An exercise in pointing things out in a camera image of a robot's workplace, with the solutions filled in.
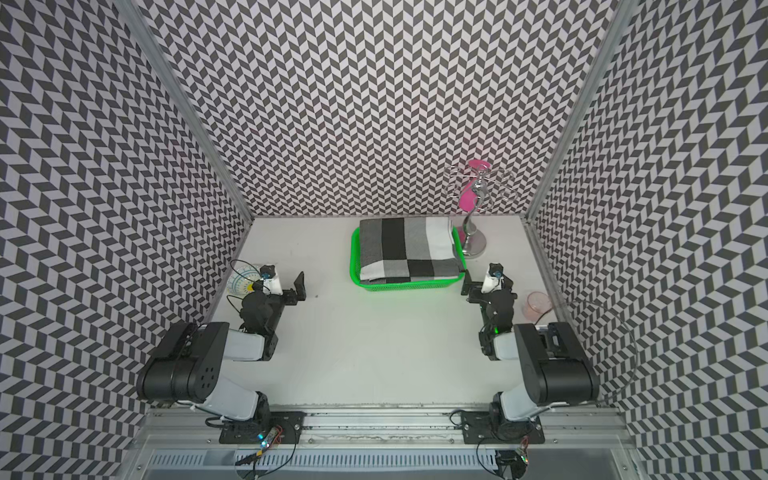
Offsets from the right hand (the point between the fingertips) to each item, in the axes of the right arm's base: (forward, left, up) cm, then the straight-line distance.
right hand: (482, 275), depth 91 cm
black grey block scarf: (+8, +24, +3) cm, 26 cm away
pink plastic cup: (-7, -17, -6) cm, 19 cm away
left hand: (+1, +60, +1) cm, 60 cm away
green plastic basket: (-3, +20, 0) cm, 20 cm away
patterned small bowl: (+2, +78, -6) cm, 78 cm away
